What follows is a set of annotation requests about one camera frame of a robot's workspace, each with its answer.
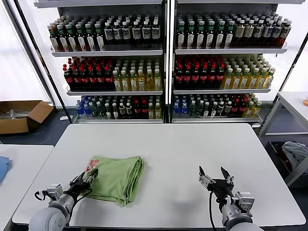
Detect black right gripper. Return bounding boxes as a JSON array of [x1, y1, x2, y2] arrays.
[[198, 165, 235, 202]]

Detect dark bottle blue-white label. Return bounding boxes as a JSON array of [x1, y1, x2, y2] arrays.
[[141, 20, 152, 45], [253, 19, 265, 47], [131, 20, 142, 45], [103, 21, 114, 45], [151, 19, 161, 44], [271, 18, 283, 47], [121, 20, 132, 45], [112, 21, 122, 45], [262, 19, 274, 47], [279, 18, 292, 48]]

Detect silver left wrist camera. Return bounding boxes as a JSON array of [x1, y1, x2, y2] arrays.
[[46, 184, 64, 201]]

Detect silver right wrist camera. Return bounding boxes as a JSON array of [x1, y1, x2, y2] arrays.
[[235, 191, 255, 213]]

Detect brown cardboard box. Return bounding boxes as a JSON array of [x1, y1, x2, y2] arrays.
[[0, 100, 54, 135]]

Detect light green polo shirt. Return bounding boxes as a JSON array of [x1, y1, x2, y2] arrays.
[[83, 155, 144, 207]]

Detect blue folded cloth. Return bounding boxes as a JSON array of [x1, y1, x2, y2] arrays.
[[0, 155, 12, 185]]

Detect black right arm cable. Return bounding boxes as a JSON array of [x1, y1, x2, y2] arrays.
[[208, 190, 218, 229]]

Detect dark bottle beige label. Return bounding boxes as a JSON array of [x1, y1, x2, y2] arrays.
[[243, 19, 256, 47], [233, 19, 246, 47]]

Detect dark tea bottle white label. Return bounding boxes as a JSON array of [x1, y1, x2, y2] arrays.
[[93, 22, 105, 51], [195, 20, 206, 48], [49, 23, 60, 51], [205, 20, 216, 48], [224, 20, 234, 48], [66, 23, 78, 51], [57, 24, 69, 51], [215, 20, 226, 48], [75, 23, 87, 51], [186, 20, 196, 48], [176, 20, 186, 48], [84, 22, 96, 51]]

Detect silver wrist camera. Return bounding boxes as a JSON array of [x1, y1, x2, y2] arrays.
[[235, 191, 255, 213], [46, 184, 64, 201]]

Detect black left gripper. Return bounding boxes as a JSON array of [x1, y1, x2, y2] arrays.
[[69, 168, 99, 196]]

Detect grey metal shelf rack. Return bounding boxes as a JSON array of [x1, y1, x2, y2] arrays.
[[32, 0, 169, 125], [168, 0, 304, 127]]

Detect red cloth item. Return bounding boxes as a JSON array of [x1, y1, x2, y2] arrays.
[[280, 154, 291, 169]]

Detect grey frame side table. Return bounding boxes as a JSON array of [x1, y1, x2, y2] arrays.
[[257, 90, 308, 187]]

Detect cola bottle red cap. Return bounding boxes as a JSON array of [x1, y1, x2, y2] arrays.
[[63, 64, 73, 89], [191, 64, 201, 88], [216, 62, 226, 87], [199, 63, 209, 88], [231, 98, 239, 116], [133, 100, 141, 119], [95, 66, 105, 89], [79, 66, 89, 89], [71, 66, 81, 89], [174, 64, 184, 88], [207, 63, 217, 87], [88, 66, 97, 89], [238, 98, 247, 116], [103, 66, 114, 89], [183, 64, 193, 88], [141, 100, 149, 119]]

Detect grey crumpled cloth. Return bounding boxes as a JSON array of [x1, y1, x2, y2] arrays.
[[281, 141, 308, 173]]

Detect silver metal rods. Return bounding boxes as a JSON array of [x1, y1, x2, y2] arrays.
[[0, 108, 32, 119]]

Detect dark storage crate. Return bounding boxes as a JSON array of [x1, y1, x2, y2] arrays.
[[267, 140, 308, 180]]

